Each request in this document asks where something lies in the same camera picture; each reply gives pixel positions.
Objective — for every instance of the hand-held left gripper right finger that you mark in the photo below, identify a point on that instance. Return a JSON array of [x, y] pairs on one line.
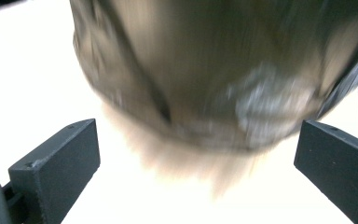
[[338, 168]]

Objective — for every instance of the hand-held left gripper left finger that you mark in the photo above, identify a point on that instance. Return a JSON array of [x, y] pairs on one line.
[[56, 161]]

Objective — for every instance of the black plastic garbage bag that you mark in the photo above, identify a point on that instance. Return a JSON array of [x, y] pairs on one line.
[[199, 68]]

